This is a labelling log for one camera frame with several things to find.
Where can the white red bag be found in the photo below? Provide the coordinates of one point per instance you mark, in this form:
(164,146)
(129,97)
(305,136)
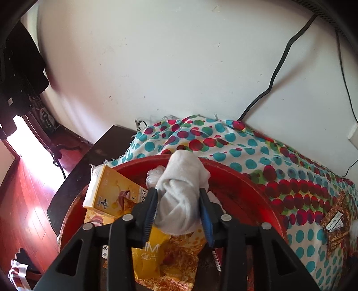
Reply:
(19,271)

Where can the large grey sock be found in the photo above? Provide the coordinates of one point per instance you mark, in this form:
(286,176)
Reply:
(181,190)

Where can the yellow carton box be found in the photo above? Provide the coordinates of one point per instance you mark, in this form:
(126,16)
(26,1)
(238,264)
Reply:
(109,190)

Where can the black hanging bag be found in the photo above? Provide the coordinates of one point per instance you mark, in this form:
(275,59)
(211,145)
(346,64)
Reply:
(19,70)

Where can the large brown snack packet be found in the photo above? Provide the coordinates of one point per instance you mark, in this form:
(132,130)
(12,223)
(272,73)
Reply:
(335,221)

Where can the polka dot tablecloth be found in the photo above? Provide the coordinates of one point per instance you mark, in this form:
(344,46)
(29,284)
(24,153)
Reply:
(279,156)

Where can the maroon box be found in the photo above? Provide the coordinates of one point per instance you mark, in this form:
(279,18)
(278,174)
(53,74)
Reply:
(216,258)

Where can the grey monitor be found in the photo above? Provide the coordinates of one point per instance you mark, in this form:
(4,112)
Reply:
(324,12)

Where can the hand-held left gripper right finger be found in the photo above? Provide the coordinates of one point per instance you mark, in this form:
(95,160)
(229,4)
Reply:
(205,221)

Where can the dark wooden table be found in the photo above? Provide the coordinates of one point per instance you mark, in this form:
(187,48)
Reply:
(84,162)

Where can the small grey sock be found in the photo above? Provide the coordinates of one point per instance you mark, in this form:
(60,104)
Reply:
(354,235)

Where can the black floor stand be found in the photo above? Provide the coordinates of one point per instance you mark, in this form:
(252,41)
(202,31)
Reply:
(57,151)

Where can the white crumpled plastic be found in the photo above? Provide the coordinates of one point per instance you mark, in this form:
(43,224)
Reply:
(153,176)

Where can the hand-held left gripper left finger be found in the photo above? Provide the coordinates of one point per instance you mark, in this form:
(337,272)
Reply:
(149,218)

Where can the yellow cereal packet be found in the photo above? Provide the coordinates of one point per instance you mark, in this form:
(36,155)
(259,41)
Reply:
(173,257)

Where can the white single wall socket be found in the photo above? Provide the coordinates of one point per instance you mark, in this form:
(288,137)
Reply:
(353,137)

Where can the red basin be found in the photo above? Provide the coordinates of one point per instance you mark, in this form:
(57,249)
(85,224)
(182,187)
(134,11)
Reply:
(246,193)

